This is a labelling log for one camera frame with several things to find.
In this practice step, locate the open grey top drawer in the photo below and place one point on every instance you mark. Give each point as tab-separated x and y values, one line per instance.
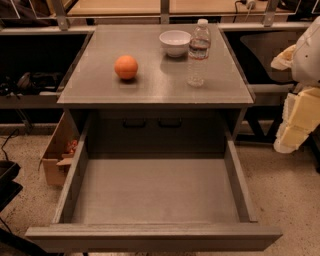
155	203

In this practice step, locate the orange fruit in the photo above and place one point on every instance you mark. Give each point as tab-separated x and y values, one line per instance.
126	67

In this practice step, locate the cardboard box on floor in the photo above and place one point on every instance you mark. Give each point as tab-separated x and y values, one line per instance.
57	157

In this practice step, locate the clear plastic water bottle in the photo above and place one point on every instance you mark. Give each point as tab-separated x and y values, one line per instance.
198	53

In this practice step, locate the black drawer handle right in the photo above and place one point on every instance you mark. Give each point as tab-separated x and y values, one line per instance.
170	122

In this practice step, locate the white ceramic bowl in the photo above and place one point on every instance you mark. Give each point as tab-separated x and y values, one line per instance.
175	43

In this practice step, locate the grey cabinet with top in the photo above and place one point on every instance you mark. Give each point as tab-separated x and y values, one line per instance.
97	100

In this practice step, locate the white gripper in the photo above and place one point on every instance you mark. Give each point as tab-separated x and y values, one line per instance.
307	61

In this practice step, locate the black drawer handle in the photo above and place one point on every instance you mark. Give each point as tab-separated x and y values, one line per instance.
170	122
134	123

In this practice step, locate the black headphones on shelf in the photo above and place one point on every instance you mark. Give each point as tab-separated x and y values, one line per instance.
31	83

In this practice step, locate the black drawer handle left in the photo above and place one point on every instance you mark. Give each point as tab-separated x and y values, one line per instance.
134	123

